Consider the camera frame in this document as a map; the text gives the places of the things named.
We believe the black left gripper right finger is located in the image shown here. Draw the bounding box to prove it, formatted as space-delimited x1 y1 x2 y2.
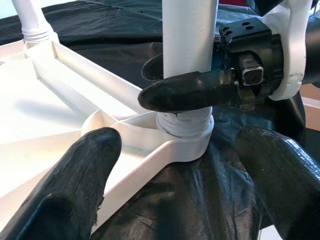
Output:
234 125 320 240

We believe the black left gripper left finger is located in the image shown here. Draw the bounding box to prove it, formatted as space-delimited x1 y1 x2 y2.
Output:
0 126 123 240

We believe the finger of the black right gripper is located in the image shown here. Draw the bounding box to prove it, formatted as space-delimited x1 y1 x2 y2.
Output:
140 52 165 82
137 70 241 112

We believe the white plastic table leg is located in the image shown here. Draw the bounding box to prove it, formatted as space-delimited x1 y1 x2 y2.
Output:
12 0 60 44
155 0 220 138

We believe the white plastic children table top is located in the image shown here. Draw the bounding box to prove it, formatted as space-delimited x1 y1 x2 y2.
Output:
0 39 216 232

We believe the dark red curtain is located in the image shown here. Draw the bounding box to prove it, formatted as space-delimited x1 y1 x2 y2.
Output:
219 0 251 6

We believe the white panel with cardboard face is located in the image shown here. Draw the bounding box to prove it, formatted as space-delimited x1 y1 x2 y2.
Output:
299 83 320 131

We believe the black plastic table cover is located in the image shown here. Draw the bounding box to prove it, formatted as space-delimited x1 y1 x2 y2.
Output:
0 0 320 240

